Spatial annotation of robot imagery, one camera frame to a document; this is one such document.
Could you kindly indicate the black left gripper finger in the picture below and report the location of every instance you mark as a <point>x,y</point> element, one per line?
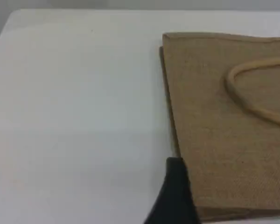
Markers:
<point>175,198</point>

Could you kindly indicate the brown jute tote bag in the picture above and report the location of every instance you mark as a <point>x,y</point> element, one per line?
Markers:
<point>224,128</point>

